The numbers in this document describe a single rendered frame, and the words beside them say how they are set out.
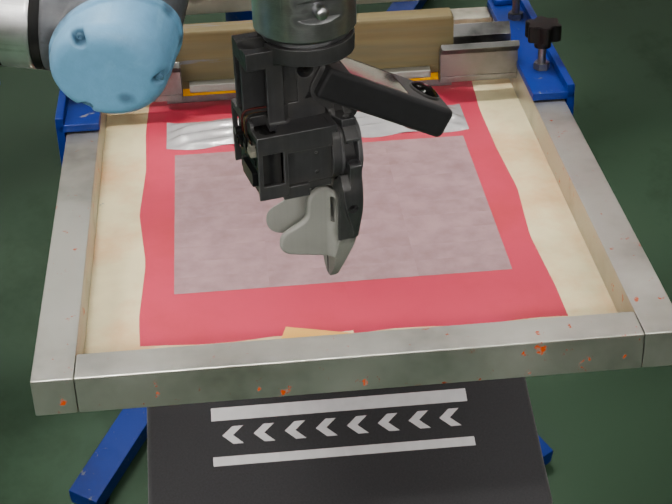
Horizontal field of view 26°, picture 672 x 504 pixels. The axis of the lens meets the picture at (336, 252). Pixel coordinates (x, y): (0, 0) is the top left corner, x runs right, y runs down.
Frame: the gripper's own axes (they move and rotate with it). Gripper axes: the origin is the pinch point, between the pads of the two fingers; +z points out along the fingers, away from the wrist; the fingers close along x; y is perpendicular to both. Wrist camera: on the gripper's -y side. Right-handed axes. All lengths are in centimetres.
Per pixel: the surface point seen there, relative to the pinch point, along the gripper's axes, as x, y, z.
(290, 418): -34, -5, 44
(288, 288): -22.7, -1.9, 17.9
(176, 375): -8.5, 12.7, 14.5
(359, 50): -61, -23, 12
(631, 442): -94, -88, 120
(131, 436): -122, 3, 113
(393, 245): -26.5, -14.5, 18.1
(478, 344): -2.5, -13.5, 14.0
